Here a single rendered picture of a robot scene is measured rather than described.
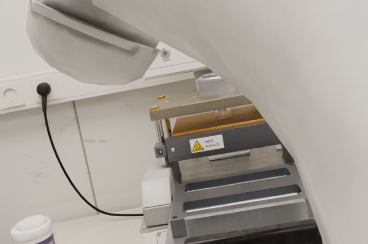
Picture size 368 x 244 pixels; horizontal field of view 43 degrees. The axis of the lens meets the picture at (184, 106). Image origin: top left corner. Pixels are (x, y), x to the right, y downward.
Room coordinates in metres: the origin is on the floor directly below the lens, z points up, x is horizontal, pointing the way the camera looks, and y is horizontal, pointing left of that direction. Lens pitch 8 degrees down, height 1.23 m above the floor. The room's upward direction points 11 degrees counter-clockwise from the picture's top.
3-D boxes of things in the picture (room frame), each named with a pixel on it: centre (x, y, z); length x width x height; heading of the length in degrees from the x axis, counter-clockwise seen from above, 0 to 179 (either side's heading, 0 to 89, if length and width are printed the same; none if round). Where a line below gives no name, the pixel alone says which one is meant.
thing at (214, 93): (0.95, -0.10, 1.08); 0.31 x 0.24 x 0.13; 86
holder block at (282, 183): (0.67, -0.06, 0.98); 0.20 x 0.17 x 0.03; 86
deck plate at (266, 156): (0.96, -0.08, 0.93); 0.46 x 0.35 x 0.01; 176
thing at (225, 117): (0.92, -0.08, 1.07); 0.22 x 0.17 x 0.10; 86
